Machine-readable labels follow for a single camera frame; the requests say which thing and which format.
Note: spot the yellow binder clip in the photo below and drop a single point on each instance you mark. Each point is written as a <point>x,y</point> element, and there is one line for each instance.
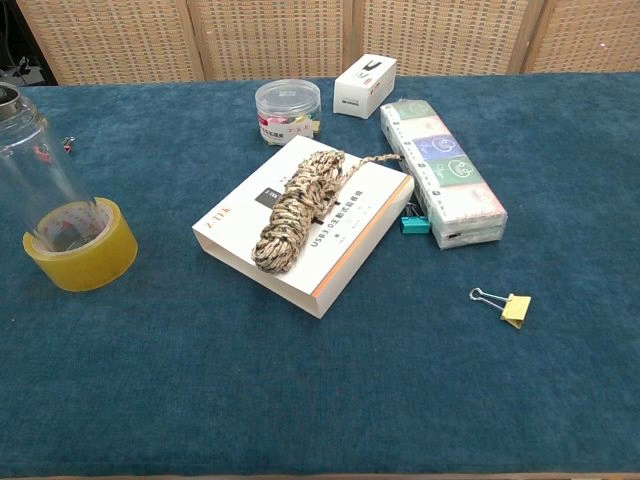
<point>515,307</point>

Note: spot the long tissue pack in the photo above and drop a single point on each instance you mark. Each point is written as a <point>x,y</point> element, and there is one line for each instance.
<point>445,170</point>

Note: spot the yellow tape roll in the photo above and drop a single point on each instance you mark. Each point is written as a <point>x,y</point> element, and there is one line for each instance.
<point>95,265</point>

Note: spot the flat white product box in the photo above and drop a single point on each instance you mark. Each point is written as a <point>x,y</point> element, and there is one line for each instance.
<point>345,260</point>

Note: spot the teal binder clip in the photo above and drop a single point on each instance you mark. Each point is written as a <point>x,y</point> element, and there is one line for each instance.
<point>416,224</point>

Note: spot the woven bamboo folding screen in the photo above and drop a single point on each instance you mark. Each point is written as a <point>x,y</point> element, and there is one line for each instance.
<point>320,35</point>

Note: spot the small white carton box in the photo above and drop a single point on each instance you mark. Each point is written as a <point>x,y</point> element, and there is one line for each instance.
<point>362,87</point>

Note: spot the clear jar of clips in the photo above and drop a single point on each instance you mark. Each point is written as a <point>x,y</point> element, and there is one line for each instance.
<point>287,112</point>

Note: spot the blue table cloth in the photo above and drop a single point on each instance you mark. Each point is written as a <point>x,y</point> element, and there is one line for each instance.
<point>350,375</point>

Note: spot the pink binder clip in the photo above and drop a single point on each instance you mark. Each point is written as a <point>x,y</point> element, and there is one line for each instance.
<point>68,144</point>

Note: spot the clear glass jar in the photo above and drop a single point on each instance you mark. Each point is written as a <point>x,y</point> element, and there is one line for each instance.
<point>35,165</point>

